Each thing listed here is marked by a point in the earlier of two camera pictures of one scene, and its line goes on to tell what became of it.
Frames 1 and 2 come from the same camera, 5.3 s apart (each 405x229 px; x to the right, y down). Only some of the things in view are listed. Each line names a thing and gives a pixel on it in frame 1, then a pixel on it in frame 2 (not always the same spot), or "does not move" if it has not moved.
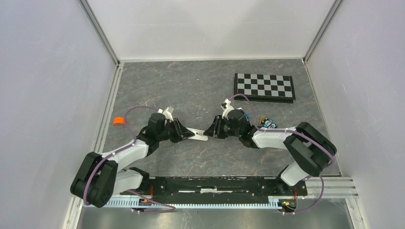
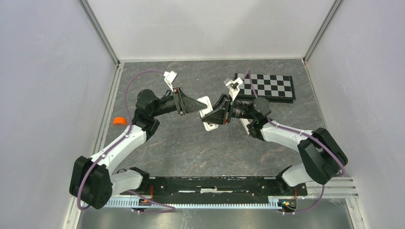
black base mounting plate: [196, 187] does not move
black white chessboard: [264, 88] does not move
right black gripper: [216, 128] to [222, 111]
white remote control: [199, 135] to [206, 100]
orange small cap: [119, 121] does not move
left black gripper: [181, 133] to [186, 104]
